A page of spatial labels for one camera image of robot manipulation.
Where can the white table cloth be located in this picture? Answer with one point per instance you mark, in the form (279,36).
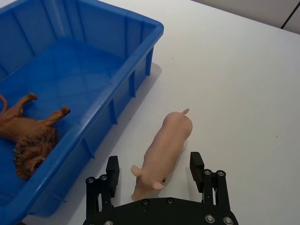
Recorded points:
(222,93)

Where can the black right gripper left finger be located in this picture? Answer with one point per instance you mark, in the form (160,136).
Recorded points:
(112,174)

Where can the brown toy lion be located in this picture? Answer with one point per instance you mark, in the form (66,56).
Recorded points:
(28,136)

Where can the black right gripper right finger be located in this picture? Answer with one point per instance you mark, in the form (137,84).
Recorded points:
(209,185)

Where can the blue plastic bin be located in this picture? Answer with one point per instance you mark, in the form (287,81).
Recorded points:
(77,77)

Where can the pink toy pig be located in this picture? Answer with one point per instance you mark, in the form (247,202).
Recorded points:
(164,150)

